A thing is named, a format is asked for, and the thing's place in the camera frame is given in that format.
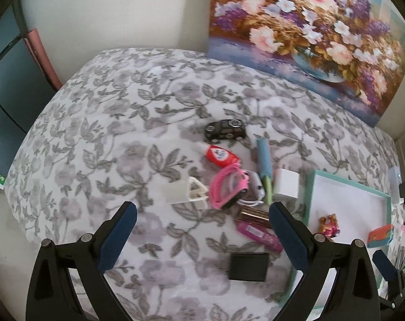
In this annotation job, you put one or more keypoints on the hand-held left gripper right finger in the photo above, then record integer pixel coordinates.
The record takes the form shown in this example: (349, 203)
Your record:
(286, 234)

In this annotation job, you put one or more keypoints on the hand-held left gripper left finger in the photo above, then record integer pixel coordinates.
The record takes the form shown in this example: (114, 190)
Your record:
(118, 237)

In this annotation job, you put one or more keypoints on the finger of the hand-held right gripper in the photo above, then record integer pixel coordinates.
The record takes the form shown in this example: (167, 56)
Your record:
(384, 267)

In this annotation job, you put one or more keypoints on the pink tube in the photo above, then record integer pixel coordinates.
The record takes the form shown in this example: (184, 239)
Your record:
(255, 232)

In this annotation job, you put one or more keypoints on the black square charger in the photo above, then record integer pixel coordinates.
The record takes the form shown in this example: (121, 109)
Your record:
(249, 266)

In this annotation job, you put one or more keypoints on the teal cardboard box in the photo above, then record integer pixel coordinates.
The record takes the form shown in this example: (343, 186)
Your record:
(342, 200)

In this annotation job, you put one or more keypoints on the blue correction tape pen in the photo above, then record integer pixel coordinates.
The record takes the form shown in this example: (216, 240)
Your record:
(264, 160)

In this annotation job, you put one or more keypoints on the pink wristwatch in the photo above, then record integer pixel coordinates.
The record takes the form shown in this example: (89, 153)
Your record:
(224, 180)

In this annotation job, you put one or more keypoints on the blue orange tape dispenser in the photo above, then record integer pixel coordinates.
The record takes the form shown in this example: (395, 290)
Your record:
(381, 236)

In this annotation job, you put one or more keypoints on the gold brown cosmetic tube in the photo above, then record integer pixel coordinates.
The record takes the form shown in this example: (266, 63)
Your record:
(254, 214)

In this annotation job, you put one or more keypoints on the pink brown toy figure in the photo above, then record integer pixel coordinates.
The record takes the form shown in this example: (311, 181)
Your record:
(329, 227)

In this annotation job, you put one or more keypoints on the white cube charger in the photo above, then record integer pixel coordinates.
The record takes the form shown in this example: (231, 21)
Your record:
(286, 184)

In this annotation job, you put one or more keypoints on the grey white small device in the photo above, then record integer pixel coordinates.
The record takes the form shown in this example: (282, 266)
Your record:
(255, 185)

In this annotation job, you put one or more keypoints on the white triangular plug adapter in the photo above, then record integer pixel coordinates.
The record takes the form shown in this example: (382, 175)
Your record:
(179, 192)

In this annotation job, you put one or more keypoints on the white power strip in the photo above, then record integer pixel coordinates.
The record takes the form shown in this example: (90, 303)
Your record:
(394, 180)

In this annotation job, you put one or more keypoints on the red glue bottle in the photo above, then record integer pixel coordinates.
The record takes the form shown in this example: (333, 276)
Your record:
(220, 154)

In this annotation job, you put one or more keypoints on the black toy car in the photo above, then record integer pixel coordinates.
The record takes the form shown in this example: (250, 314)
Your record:
(225, 129)

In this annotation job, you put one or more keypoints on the pink chair back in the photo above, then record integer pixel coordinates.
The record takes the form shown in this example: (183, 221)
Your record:
(40, 60)

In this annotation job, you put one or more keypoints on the floral still life painting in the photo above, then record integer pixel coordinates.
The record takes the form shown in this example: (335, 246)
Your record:
(306, 23)

